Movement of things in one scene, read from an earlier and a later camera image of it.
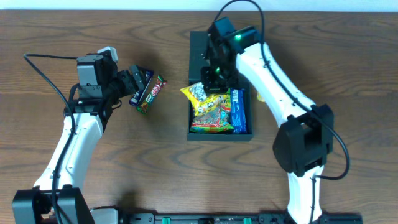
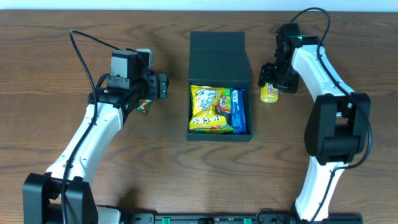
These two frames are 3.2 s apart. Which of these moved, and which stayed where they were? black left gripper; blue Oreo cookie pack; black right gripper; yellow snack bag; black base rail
Moved: yellow snack bag; black right gripper; black left gripper
Stayed: black base rail; blue Oreo cookie pack
